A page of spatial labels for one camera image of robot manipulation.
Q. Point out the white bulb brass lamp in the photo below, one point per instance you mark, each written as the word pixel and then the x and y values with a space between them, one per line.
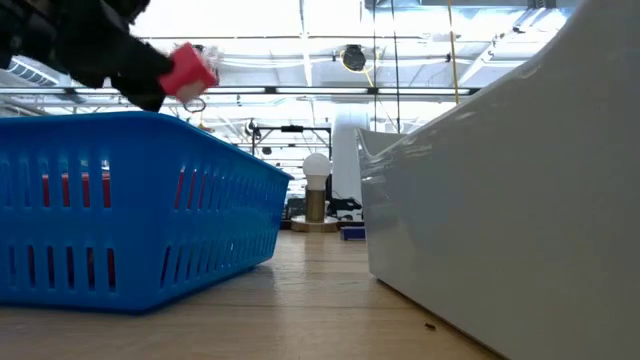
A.
pixel 316 170

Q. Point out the white plastic bin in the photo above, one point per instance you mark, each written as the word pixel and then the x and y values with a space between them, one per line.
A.
pixel 500 200

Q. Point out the blue slotted plastic basket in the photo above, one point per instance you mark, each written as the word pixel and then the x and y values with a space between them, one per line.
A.
pixel 150 150

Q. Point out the small dark crumb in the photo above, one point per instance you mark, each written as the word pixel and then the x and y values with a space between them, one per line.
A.
pixel 430 326

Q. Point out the long black rail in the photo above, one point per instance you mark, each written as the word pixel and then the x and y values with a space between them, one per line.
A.
pixel 320 90

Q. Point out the white round pillar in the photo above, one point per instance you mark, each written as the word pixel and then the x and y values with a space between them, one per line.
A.
pixel 347 165

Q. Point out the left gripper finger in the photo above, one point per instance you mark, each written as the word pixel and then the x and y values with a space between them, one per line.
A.
pixel 140 60
pixel 142 100

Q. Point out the red USB charger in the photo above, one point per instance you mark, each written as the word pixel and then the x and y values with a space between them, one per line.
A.
pixel 180 192
pixel 187 70
pixel 86 190

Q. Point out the dark blue card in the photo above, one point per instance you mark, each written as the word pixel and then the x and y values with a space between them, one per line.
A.
pixel 353 233

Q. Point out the black gantry frame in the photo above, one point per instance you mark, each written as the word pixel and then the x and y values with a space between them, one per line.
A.
pixel 295 128

